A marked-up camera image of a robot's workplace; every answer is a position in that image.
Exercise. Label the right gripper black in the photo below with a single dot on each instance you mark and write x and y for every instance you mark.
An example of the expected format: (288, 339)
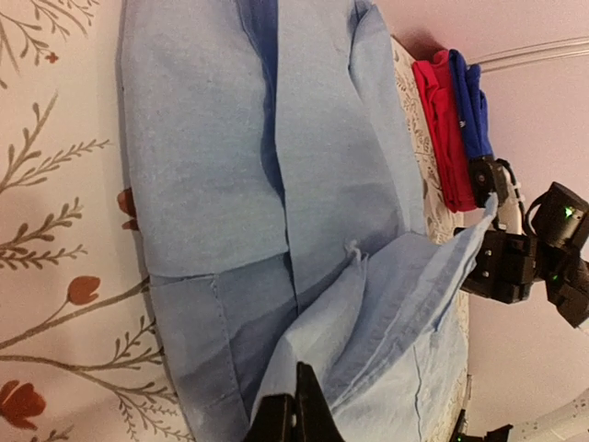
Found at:
(506, 267)

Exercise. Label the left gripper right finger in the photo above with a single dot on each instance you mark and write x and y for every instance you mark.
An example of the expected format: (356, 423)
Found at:
(314, 421)

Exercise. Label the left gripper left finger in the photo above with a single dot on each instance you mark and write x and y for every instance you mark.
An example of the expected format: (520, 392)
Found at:
(274, 420)

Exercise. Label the blue printed t-shirt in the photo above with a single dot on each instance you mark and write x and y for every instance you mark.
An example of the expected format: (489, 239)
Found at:
(471, 105)

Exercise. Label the light blue shirt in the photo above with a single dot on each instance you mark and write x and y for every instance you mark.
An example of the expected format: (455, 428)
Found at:
(280, 206)

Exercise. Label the folded pink garment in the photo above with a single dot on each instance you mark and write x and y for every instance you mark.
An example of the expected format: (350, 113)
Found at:
(434, 83)

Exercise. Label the floral table mat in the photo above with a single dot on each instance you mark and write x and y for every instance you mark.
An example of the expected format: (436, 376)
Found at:
(81, 358)

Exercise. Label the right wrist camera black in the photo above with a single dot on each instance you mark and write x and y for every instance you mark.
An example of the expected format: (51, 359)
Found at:
(561, 219)

